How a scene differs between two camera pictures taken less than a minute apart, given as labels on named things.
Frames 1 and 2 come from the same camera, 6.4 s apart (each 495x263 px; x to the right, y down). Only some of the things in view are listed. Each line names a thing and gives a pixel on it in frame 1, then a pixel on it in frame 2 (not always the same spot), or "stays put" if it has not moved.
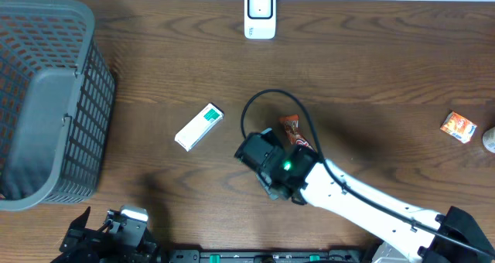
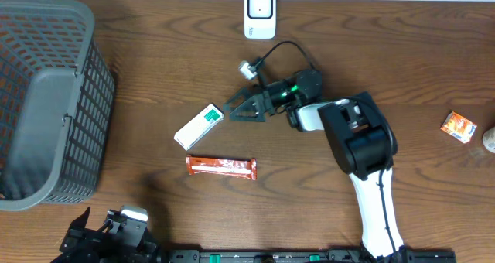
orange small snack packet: (459, 127) stays put
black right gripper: (265, 180) → (249, 101)
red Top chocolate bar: (291, 122) → (245, 169)
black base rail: (264, 256) stays put
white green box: (191, 134) stays put
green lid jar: (489, 140) stays put
